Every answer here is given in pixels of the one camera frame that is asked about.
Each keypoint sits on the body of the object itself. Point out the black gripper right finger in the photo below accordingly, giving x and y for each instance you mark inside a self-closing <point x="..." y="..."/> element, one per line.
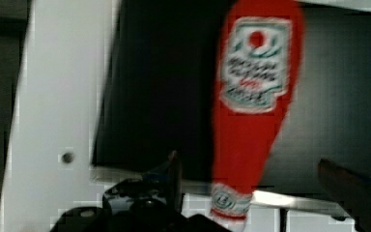
<point x="350" y="189"/>

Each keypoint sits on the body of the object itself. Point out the red ketchup bottle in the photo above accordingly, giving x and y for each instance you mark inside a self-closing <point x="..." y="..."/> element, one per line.
<point x="258" y="64"/>

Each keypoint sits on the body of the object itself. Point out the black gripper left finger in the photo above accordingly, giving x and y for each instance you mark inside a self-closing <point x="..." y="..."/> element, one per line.
<point x="162" y="183"/>

